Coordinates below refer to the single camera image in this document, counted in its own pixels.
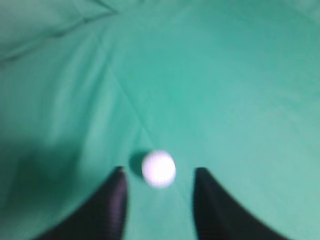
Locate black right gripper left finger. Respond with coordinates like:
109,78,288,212
37,166,129,240

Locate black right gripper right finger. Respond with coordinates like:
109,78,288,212
193,167,288,240

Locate green cloth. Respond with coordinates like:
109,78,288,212
0,0,320,240

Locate white dimpled golf ball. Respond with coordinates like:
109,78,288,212
141,150,177,189

